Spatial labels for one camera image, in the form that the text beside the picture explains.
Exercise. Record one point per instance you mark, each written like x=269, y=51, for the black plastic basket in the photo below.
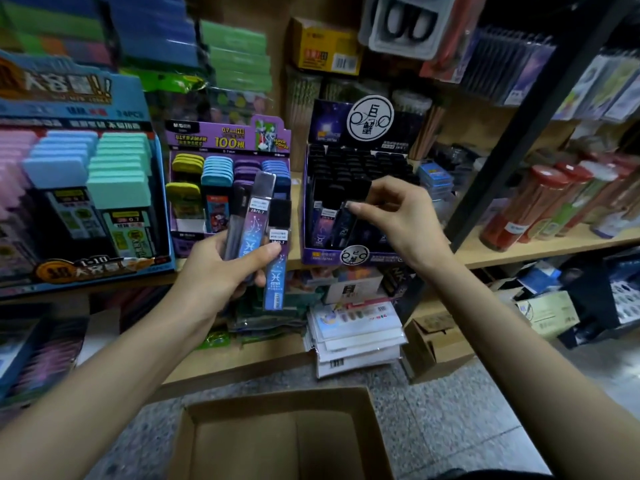
x=605, y=300

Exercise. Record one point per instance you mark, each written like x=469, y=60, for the stack of white packets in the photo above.
x=355, y=340

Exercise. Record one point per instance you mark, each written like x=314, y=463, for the stack of green packets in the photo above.
x=235, y=57

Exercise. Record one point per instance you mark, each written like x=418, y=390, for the blue display box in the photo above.
x=70, y=90

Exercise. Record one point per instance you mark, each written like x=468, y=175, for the yellow carton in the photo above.
x=325, y=47

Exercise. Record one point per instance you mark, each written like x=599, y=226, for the small open brown carton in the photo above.
x=440, y=350

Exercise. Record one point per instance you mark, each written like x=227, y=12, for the purple black stationery tube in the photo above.
x=338, y=227

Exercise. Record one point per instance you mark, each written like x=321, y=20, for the stack of blue packets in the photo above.
x=140, y=30

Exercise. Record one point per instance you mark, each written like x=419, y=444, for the heap of green teal packs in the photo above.
x=265, y=320

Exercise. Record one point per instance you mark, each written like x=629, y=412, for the person's left hand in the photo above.
x=210, y=283

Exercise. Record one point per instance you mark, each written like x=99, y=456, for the hanging white blister package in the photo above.
x=410, y=25

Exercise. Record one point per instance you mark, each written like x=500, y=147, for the purple display box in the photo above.
x=220, y=137

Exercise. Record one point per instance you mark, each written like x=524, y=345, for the brown cardboard box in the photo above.
x=280, y=435

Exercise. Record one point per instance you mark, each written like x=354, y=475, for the person's left forearm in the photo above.
x=90, y=395

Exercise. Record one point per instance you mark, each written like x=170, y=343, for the red cylinder containers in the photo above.
x=525, y=205

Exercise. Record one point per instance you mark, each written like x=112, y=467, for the black and white display box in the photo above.
x=335, y=120

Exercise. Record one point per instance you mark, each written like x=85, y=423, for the wooden shelf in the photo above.
x=500, y=250

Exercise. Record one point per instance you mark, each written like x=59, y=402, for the white printed carton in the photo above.
x=352, y=288

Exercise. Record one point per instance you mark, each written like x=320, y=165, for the row of dark blue refills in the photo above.
x=505, y=67

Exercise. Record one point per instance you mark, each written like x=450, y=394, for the person's right forearm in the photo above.
x=550, y=375

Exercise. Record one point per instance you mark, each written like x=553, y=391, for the person's right hand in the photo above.
x=408, y=227

